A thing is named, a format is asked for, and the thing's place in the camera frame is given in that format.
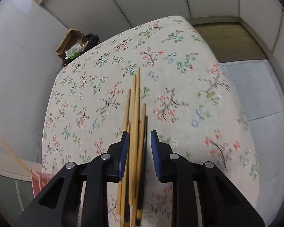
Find cardboard box with trash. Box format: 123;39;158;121
56;29;88;59

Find wooden chopstick long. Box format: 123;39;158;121
129;67;140;205
126;75;135;219

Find wooden chopstick short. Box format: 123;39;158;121
117;89;131;215

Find olive floor mat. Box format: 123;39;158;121
194;23;267;63

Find floral tablecloth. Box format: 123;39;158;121
41;15;261;227

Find black trash bin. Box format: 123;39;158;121
62;33;100;68

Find black chopstick gold band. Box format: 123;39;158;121
134;116;148;226

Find pink plastic basket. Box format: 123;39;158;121
31;170;54;198

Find grey kitchen cabinets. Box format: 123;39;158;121
34;0;284;58

